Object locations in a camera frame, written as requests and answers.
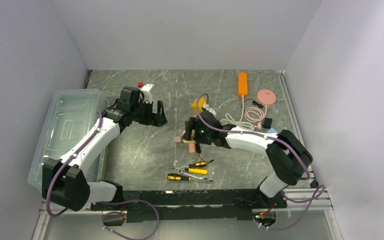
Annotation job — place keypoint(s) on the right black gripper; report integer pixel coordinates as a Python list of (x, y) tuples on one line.
[(193, 124)]

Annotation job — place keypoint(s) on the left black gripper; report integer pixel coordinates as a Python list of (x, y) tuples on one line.
[(157, 119)]

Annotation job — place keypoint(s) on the beige wooden cube socket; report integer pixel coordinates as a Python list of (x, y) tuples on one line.
[(188, 137)]

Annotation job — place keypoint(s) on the yellow cube socket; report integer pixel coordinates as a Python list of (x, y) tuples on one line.
[(199, 105)]

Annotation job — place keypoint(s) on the round pink power socket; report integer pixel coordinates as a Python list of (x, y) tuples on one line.
[(266, 97)]

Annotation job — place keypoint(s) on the pink cube socket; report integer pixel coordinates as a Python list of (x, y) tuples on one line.
[(192, 148)]

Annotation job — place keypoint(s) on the blue usb charger plug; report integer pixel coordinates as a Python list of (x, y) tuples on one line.
[(272, 131)]

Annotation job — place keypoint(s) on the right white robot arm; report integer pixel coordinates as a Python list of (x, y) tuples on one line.
[(287, 155)]

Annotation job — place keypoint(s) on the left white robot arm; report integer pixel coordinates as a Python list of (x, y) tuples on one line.
[(63, 180)]

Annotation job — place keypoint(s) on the small yellow black screwdriver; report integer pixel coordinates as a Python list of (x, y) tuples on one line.
[(200, 164)]

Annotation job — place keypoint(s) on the middle yellow screwdriver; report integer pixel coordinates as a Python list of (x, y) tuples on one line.
[(193, 171)]

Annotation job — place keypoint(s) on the large black yellow screwdriver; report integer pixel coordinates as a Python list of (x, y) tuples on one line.
[(179, 177)]

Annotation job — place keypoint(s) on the orange power strip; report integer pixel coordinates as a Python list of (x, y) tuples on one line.
[(242, 84)]

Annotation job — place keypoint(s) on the clear plastic storage bin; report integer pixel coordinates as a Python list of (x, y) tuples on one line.
[(72, 113)]

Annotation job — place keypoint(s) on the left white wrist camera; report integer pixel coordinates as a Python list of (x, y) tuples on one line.
[(146, 90)]

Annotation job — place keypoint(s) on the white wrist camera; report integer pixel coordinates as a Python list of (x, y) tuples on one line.
[(209, 108), (146, 90)]

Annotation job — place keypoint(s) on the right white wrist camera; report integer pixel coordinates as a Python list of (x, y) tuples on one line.
[(209, 108)]

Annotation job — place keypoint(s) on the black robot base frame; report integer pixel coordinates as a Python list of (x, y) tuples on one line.
[(150, 205)]

